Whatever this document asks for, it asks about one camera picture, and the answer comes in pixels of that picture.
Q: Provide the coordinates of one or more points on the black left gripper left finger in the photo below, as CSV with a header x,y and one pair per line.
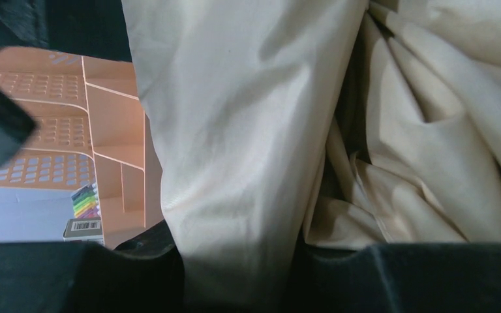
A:
x,y
143,274

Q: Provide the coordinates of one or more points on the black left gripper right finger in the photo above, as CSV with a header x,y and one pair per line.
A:
x,y
433,277

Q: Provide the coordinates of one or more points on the colourful marker set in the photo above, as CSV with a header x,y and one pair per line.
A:
x,y
85,202

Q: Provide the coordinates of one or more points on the white red small box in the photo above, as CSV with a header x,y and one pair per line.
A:
x,y
84,229

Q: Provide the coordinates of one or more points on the orange plastic desk organizer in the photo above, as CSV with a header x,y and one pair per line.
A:
x,y
91,129

